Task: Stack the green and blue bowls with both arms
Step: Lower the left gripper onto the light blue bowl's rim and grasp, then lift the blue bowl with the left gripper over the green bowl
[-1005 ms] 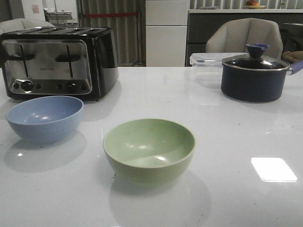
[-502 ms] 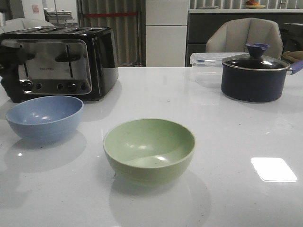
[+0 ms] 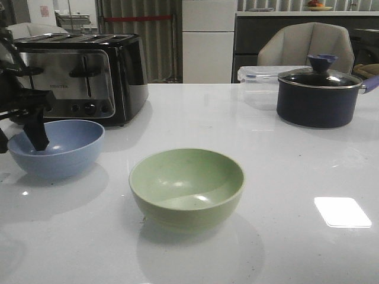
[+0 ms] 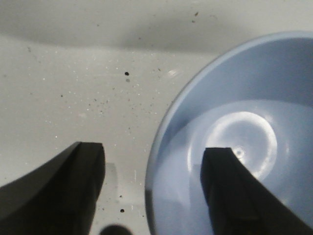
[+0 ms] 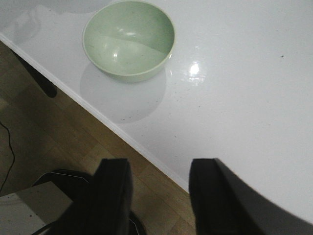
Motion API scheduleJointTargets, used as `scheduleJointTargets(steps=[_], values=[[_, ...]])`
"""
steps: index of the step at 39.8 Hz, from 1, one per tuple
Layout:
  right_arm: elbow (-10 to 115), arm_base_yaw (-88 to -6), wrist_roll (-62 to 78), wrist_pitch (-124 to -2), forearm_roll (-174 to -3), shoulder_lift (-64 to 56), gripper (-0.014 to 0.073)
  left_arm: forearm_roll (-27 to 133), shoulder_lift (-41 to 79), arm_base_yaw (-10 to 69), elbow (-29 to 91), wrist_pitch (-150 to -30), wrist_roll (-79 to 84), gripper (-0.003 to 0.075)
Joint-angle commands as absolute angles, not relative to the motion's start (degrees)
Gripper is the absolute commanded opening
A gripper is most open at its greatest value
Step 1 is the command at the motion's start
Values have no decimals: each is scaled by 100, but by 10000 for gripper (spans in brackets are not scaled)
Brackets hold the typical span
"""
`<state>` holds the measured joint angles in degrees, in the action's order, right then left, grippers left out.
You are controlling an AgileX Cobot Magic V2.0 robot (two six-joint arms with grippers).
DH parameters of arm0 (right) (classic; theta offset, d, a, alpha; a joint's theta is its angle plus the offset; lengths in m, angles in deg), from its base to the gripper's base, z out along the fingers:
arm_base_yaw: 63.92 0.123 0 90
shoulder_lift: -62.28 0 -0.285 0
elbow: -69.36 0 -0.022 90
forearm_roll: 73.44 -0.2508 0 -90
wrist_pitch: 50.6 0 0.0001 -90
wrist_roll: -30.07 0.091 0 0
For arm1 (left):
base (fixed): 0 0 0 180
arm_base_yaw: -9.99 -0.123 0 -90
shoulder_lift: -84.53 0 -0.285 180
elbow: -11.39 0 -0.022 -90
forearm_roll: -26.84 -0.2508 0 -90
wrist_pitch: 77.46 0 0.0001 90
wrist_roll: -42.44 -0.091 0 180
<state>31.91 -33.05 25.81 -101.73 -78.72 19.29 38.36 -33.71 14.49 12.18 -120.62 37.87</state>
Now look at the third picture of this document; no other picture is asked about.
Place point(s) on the dark blue saucepan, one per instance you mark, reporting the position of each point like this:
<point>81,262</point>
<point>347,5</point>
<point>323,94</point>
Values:
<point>320,106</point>

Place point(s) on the black and chrome toaster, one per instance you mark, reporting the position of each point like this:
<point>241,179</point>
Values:
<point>97,77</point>

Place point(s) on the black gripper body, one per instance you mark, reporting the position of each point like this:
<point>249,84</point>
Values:
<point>16,100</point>

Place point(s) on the metal trolley in background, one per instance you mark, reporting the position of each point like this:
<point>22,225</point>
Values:
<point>74,22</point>

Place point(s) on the fruit plate on counter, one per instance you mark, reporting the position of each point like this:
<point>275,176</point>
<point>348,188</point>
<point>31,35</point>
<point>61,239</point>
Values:
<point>317,6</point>

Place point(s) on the glass pot lid blue knob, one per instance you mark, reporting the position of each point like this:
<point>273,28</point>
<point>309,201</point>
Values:
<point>319,74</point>

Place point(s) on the white cabinet column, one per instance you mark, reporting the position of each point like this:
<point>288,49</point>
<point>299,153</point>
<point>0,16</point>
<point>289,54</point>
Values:
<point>208,29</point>

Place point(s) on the beige armchair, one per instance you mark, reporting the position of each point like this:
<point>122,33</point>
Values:
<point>291,45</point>
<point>27,29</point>

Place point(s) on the brown object behind pot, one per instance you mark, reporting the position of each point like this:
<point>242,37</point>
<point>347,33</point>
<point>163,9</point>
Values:
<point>366,70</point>

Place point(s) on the blue bowl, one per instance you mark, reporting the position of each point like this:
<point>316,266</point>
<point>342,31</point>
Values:
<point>74,145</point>

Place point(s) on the beige armchair right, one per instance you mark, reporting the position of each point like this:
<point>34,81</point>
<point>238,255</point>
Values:
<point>291,45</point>

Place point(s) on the red barrier belt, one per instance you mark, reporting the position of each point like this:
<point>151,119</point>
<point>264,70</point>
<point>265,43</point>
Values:
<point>138,19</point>

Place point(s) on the beige armchair left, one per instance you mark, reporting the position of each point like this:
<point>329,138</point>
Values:
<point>27,29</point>

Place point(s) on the pink sign on wall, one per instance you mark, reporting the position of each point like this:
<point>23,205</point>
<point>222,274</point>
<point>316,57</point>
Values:
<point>44,10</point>

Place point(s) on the black gripper finger view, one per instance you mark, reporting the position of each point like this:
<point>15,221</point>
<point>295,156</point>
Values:
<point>35,130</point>

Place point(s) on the grey counter cabinet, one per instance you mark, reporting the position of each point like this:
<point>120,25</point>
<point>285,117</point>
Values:
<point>254,29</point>

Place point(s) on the green bowl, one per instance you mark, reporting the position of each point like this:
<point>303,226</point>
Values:
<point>187,190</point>

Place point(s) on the clear plastic food container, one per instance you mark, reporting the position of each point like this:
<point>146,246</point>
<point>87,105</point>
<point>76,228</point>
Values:
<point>259,85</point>

